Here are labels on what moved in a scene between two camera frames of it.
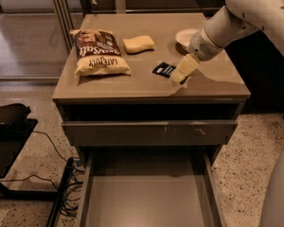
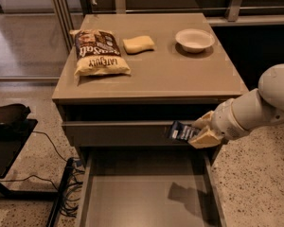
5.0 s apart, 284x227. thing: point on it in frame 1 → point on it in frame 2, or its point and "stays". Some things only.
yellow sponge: [138, 44] stays
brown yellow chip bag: [97, 53] stays
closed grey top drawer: [197, 133] stays
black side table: [8, 132] stays
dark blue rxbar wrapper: [164, 69] → [183, 131]
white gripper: [203, 47] → [224, 121]
